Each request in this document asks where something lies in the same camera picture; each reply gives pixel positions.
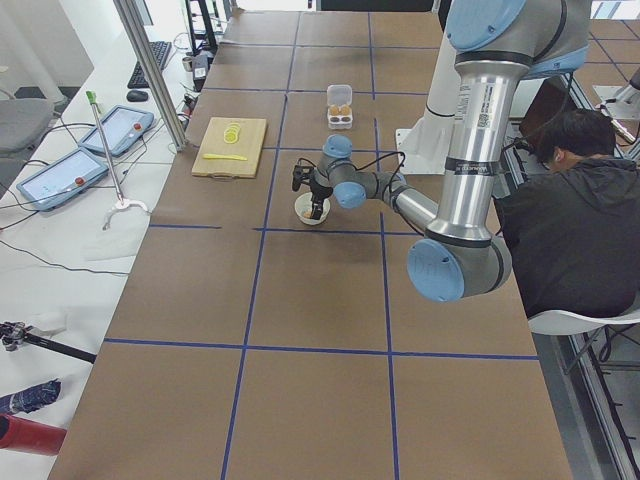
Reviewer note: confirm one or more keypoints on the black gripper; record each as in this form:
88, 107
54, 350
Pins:
318, 189

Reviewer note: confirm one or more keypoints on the clear plastic egg box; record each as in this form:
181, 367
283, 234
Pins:
339, 107

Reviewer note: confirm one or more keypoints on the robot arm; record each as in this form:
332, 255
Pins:
497, 44

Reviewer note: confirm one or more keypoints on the white bowl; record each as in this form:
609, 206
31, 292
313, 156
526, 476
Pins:
303, 204

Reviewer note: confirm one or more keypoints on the wooden cutting board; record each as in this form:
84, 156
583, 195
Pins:
250, 145

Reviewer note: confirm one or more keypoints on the lemon slices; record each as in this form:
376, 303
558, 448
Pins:
231, 133

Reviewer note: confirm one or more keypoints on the yellow plastic knife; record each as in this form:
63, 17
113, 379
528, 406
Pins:
229, 157

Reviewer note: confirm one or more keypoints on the metal reacher grabber stick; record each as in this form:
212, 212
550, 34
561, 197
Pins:
122, 202

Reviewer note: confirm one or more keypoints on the far teach pendant tablet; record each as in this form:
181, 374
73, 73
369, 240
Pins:
123, 126

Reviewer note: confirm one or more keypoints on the teach pendant tablet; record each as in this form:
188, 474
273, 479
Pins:
123, 126
61, 181

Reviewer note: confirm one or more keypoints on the black computer mouse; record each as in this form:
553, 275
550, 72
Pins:
136, 96

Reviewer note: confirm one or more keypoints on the near teach pendant tablet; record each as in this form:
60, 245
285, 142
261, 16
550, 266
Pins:
61, 181

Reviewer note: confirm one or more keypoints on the seated person dark jacket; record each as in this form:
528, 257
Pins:
573, 232

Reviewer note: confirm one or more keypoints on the white chair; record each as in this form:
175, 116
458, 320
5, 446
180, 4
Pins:
565, 323

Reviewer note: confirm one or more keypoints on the folded blue umbrella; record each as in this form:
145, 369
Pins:
31, 399

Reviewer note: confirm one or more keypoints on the white centre column mount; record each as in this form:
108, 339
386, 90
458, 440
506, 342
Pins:
425, 146

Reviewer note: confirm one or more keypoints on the aluminium frame post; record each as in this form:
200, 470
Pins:
134, 28

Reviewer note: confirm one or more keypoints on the black tripod handle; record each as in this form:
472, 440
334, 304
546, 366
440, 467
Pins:
16, 334

